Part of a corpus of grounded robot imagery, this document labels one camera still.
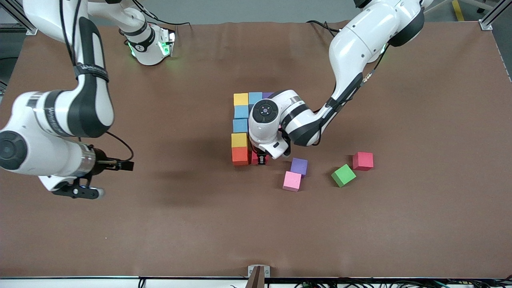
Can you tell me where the black arm base cable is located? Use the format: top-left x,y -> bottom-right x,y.
306,20 -> 340,38
132,0 -> 192,27

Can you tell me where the pink foam cube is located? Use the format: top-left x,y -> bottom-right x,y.
283,171 -> 302,192

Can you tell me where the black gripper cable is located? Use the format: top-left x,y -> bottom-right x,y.
58,0 -> 135,162
360,40 -> 390,90

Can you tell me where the orange foam cube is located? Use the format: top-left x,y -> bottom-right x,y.
232,147 -> 249,166

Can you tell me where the green foam cube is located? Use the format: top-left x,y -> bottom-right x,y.
331,164 -> 357,188

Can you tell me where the red foam cube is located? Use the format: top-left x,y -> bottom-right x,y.
352,152 -> 374,172
249,150 -> 268,166

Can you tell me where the metal base connector box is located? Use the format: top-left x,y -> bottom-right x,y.
159,26 -> 176,57

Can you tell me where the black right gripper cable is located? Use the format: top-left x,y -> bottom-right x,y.
58,0 -> 135,162

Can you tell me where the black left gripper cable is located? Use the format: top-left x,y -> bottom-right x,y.
360,40 -> 390,90

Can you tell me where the aluminium frame post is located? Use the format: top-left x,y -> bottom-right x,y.
0,0 -> 38,36
479,0 -> 512,31

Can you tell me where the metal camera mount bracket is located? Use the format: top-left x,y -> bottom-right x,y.
246,265 -> 270,288

